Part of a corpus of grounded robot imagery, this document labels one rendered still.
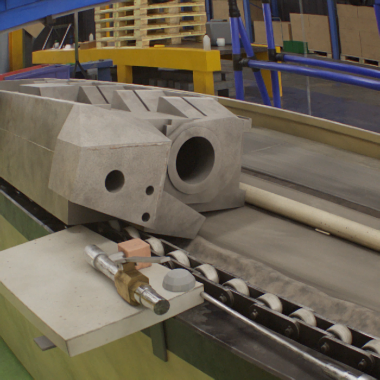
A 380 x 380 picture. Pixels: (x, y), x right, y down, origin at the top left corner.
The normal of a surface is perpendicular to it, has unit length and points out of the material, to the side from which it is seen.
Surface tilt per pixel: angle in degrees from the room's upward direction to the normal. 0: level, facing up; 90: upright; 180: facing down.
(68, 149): 71
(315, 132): 89
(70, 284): 0
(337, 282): 0
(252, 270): 60
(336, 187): 0
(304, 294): 51
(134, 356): 90
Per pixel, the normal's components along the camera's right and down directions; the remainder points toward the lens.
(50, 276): -0.06, -0.94
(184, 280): 0.28, -0.36
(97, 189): 0.60, 0.23
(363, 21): -0.80, 0.24
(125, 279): -0.63, -0.50
